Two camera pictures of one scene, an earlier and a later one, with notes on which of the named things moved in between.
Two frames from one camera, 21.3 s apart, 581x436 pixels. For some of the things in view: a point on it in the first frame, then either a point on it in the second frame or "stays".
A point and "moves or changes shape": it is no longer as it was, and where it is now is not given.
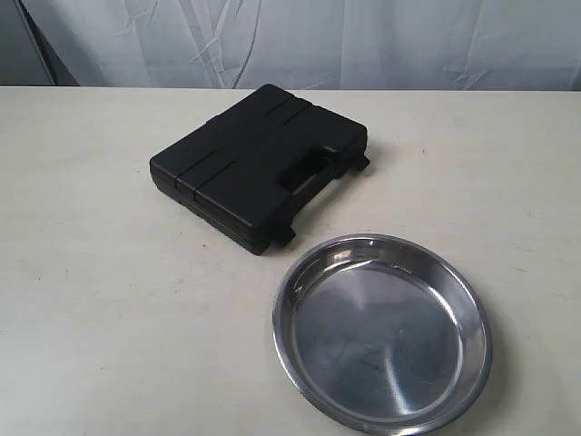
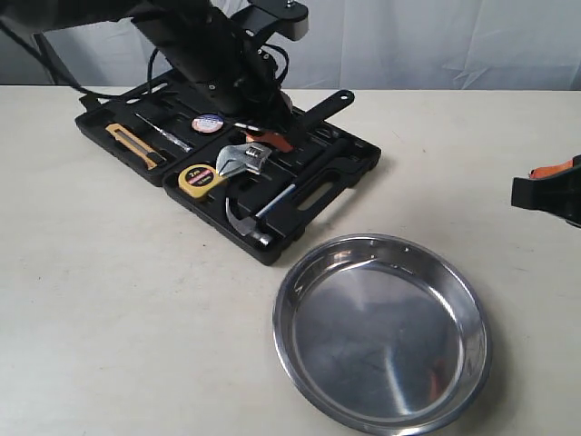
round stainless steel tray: [382, 333] stays
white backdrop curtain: [320, 44] stays
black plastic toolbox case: [245, 173] moves or changes shape
